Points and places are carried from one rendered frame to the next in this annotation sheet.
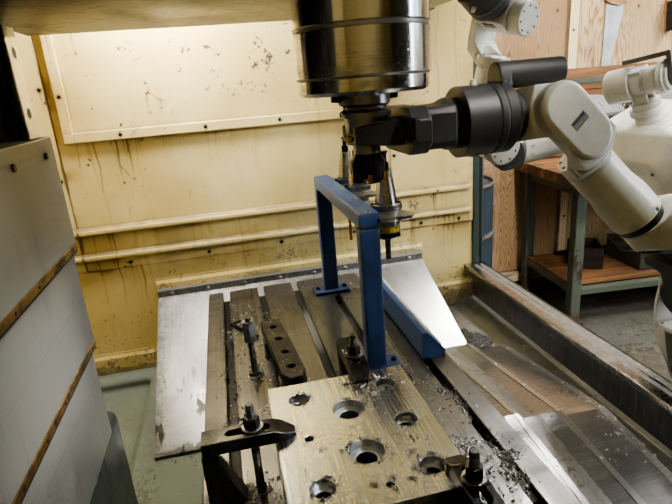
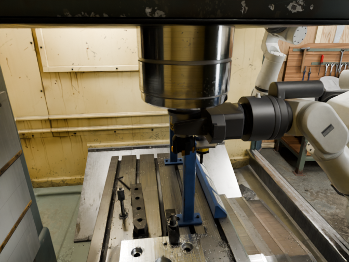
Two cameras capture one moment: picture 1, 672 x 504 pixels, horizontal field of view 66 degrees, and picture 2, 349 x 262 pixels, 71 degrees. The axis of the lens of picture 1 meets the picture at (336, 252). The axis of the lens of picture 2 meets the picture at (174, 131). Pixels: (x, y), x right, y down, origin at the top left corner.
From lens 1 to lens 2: 0.25 m
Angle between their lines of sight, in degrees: 6
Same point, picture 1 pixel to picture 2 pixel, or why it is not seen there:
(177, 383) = (90, 200)
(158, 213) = (90, 110)
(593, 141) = (334, 144)
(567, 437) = not seen: outside the picture
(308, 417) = not seen: outside the picture
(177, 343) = (93, 178)
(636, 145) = not seen: outside the picture
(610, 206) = (337, 178)
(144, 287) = (81, 146)
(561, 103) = (316, 118)
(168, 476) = (78, 253)
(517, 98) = (286, 111)
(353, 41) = (173, 75)
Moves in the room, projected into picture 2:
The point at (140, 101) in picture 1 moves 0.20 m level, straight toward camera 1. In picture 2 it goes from (83, 52) to (80, 55)
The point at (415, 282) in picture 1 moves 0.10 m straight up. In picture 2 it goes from (219, 157) to (220, 143)
